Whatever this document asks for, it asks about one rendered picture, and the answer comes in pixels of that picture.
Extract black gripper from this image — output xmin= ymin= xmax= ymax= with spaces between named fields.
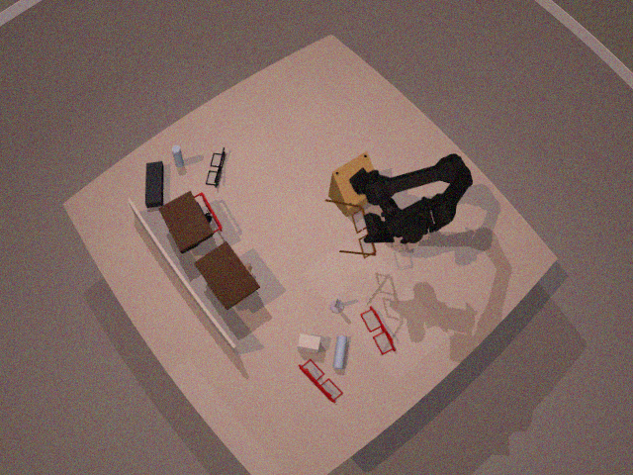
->
xmin=364 ymin=209 xmax=406 ymax=242

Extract black glasses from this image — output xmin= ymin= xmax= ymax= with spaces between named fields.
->
xmin=206 ymin=147 xmax=225 ymax=188

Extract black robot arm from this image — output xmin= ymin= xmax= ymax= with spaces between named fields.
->
xmin=349 ymin=153 xmax=473 ymax=243

